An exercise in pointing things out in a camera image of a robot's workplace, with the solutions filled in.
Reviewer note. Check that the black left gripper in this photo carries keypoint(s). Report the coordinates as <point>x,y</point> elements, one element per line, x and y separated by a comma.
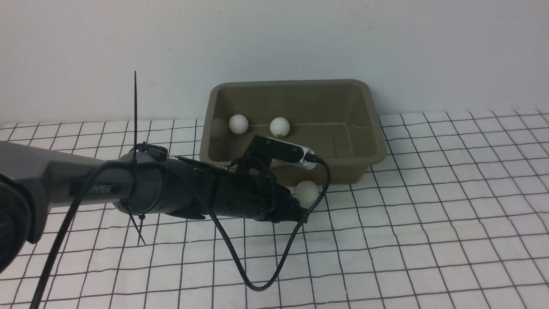
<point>236,195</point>

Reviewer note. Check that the white ball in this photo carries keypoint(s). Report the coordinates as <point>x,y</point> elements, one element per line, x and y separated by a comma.
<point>306,193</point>
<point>280,127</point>
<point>238,124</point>

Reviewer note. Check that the olive green plastic bin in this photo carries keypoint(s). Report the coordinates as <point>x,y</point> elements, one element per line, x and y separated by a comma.
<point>337,119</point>

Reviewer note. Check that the white grid-pattern tablecloth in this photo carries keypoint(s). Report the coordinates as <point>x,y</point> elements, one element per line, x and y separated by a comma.
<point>455,216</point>

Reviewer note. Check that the black cable tie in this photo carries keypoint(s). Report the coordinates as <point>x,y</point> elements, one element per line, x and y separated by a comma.
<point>133,161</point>

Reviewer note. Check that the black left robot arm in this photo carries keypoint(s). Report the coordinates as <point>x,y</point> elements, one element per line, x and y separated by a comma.
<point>34,180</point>

